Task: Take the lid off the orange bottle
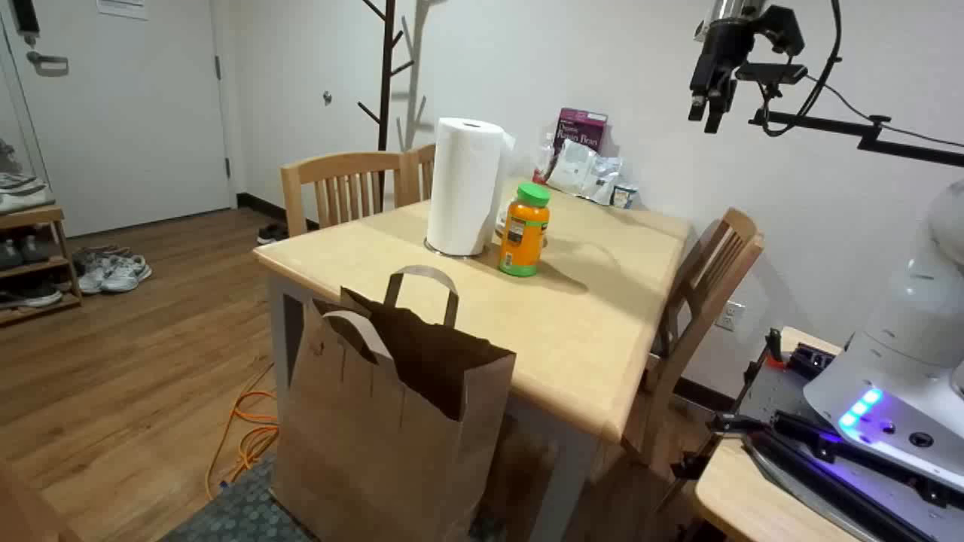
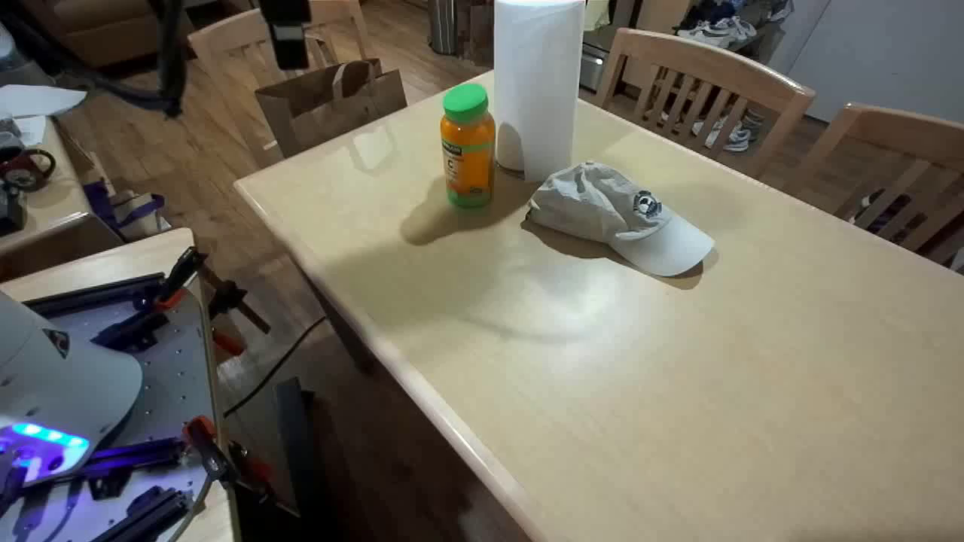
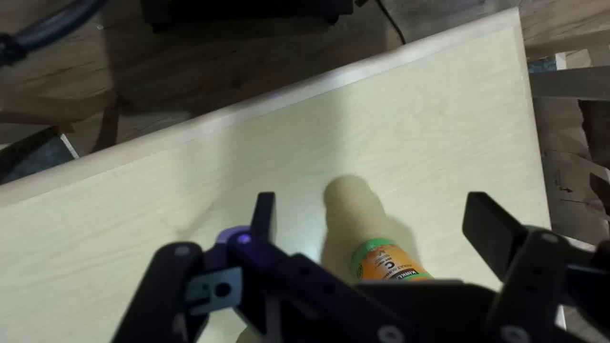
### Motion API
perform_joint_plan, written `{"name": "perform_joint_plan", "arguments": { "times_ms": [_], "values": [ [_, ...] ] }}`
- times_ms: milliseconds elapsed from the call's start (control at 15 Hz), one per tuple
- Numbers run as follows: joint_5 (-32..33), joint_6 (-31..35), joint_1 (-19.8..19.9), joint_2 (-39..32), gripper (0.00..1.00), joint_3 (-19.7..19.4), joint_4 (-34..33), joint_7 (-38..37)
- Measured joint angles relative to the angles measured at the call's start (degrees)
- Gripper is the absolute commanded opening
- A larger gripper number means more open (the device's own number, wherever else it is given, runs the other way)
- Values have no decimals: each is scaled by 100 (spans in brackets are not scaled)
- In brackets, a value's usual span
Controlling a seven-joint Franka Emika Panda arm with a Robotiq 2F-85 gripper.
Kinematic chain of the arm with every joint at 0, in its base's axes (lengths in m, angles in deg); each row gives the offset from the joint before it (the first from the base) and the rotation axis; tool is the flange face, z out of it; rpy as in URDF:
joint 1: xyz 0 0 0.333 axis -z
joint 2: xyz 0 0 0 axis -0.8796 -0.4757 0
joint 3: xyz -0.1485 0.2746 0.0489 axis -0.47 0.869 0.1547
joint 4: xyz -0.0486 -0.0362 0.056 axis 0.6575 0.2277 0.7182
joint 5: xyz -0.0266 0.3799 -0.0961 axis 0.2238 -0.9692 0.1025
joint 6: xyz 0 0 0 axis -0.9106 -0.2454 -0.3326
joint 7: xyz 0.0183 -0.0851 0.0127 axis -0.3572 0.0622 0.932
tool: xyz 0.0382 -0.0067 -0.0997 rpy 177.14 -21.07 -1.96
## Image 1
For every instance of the light wooden slat chair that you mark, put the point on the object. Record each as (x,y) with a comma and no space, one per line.
(704,301)
(417,175)
(341,185)

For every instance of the white paper towel roll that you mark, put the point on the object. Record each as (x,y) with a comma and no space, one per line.
(464,185)

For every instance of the black coat rack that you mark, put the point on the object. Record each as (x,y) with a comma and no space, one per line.
(386,91)

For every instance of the white sneaker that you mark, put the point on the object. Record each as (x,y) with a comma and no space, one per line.
(127,273)
(93,267)

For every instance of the brown paper shopping bag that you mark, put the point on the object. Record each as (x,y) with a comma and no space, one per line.
(386,432)

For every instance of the black orange clamp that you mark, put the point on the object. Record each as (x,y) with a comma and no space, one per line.
(732,440)
(799,350)

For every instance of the purple box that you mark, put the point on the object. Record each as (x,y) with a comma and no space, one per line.
(583,128)

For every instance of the grey robot mounting plate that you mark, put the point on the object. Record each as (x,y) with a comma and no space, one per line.
(801,402)

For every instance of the wooden shoe rack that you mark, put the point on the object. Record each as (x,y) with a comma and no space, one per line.
(41,267)

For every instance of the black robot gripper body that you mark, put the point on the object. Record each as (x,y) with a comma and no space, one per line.
(725,56)

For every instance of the grey floor rug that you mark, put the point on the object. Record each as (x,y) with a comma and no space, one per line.
(237,513)

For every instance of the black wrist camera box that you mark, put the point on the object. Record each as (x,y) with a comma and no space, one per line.
(784,31)

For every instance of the white door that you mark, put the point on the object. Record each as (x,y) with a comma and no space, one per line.
(131,110)

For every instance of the white wall outlet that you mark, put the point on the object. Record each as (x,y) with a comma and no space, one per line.
(730,316)

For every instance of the green bottle lid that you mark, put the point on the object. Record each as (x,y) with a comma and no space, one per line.
(533,193)

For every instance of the white baseball cap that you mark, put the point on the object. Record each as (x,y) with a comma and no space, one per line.
(586,173)

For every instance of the orange juice bottle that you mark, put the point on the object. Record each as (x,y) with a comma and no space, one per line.
(521,238)

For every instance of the black external camera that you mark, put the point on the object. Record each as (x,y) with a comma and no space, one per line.
(773,72)

